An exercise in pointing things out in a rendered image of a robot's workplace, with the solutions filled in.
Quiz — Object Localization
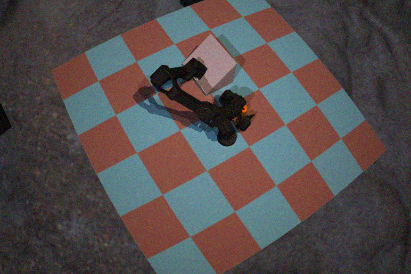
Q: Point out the orange knob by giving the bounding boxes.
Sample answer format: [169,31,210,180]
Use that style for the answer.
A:
[241,105,247,117]

